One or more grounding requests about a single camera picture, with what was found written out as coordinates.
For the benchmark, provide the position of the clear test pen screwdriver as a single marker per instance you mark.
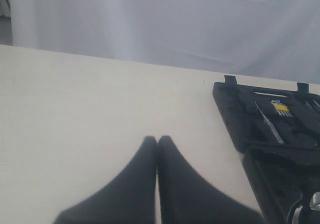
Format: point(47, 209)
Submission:
point(270, 124)

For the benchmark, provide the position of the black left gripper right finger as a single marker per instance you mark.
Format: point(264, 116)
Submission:
point(187, 198)

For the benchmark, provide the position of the steel claw hammer black handle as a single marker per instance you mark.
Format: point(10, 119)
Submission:
point(298, 215)

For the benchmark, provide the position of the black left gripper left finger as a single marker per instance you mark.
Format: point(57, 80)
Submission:
point(128, 199)

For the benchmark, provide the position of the black plastic tool case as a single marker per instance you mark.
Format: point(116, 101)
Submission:
point(282, 176)

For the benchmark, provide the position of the yellow hex key set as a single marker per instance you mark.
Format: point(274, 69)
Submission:
point(281, 109)

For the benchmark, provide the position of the middle yellow black screwdriver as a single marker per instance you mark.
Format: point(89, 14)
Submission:
point(313, 106)

